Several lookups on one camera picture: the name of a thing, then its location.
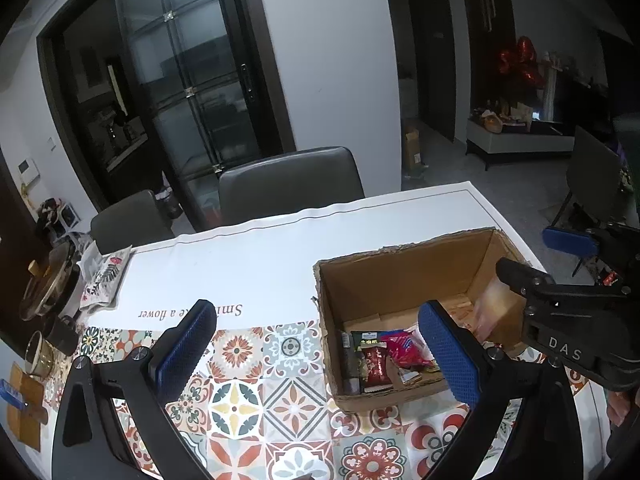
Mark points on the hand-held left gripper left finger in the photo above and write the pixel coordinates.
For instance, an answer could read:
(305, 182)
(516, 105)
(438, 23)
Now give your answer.
(187, 345)

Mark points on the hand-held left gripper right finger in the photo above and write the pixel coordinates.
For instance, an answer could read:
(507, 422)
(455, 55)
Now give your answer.
(447, 355)

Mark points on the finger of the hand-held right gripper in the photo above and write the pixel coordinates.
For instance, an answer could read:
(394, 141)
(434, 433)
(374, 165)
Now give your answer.
(520, 274)
(570, 240)

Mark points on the orange striped snack packet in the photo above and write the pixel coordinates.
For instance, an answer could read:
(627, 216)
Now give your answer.
(495, 310)

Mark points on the dark green red snack packet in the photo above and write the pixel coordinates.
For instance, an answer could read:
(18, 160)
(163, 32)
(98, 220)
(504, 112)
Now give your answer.
(375, 365)

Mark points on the brown cardboard box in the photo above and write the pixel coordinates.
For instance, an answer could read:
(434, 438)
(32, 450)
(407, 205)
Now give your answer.
(395, 285)

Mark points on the dark brown snack bar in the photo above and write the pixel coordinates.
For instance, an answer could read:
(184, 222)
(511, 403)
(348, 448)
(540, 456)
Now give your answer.
(351, 365)

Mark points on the black side chair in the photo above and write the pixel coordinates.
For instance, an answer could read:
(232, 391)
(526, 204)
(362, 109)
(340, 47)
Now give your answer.
(595, 175)

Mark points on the folded floral cloth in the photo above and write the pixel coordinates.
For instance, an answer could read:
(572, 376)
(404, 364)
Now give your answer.
(105, 275)

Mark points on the white low cabinet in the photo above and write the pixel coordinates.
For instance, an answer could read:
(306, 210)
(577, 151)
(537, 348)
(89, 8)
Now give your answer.
(520, 142)

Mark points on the black mug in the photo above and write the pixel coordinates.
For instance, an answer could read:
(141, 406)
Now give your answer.
(62, 334)

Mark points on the patterned tile tablecloth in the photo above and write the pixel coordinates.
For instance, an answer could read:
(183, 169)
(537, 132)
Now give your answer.
(280, 260)

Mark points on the grey dining chair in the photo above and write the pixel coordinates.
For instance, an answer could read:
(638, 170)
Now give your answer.
(290, 180)
(130, 220)

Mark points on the cooking pot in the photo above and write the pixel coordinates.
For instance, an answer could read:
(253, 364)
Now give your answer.
(50, 280)

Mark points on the small cardboard box on floor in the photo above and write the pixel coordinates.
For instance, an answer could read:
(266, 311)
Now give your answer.
(412, 147)

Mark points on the flat brown box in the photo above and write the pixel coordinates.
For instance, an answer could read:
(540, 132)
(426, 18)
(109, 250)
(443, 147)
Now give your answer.
(25, 415)

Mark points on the red foil balloons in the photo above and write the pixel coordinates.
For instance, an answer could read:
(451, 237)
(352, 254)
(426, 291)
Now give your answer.
(520, 65)

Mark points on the small blue packet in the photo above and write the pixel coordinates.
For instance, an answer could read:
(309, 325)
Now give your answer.
(10, 392)

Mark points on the dark room door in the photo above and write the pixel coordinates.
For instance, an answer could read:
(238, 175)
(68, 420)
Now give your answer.
(430, 60)

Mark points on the glass sliding door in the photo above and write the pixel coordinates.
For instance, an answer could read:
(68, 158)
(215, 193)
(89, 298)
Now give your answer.
(200, 85)

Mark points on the white wall intercom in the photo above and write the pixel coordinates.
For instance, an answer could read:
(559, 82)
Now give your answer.
(27, 169)

